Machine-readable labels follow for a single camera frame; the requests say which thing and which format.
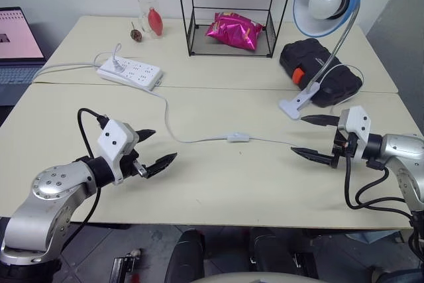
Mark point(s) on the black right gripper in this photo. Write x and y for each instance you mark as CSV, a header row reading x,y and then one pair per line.
x,y
341,150

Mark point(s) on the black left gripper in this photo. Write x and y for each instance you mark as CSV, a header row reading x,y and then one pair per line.
x,y
130,163

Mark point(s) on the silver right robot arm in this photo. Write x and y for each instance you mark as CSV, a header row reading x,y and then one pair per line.
x,y
397,147

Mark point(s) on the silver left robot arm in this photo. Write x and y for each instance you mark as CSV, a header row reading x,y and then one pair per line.
x,y
39,210

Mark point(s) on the blue clip desk lamp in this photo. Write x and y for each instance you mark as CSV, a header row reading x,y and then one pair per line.
x,y
304,1

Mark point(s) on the white power strip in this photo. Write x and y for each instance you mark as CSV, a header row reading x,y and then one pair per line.
x,y
140,72

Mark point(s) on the black case with orange latch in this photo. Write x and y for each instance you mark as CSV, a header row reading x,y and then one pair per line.
x,y
304,54

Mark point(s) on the white power plug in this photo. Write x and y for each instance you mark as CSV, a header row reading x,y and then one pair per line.
x,y
117,67

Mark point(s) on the dark rounded shape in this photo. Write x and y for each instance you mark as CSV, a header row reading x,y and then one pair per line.
x,y
185,256

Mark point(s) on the small brown spinning top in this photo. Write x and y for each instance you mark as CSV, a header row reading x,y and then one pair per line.
x,y
136,34

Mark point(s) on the red rubber bulb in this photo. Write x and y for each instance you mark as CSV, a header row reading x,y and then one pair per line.
x,y
155,21

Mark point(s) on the pink snack bag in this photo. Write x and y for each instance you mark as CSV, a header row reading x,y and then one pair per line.
x,y
232,31

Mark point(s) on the clear drinking glass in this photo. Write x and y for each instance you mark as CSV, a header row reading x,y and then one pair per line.
x,y
145,4

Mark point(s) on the grey laptop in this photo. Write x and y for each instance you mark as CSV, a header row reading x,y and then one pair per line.
x,y
16,34

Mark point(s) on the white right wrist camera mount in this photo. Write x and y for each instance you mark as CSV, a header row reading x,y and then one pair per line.
x,y
356,122

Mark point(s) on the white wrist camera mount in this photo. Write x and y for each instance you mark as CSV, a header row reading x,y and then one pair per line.
x,y
356,122
112,137

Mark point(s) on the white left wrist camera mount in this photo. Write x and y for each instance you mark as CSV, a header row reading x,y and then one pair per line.
x,y
112,137

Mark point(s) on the black metal bracket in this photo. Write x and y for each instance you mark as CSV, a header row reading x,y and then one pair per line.
x,y
124,264

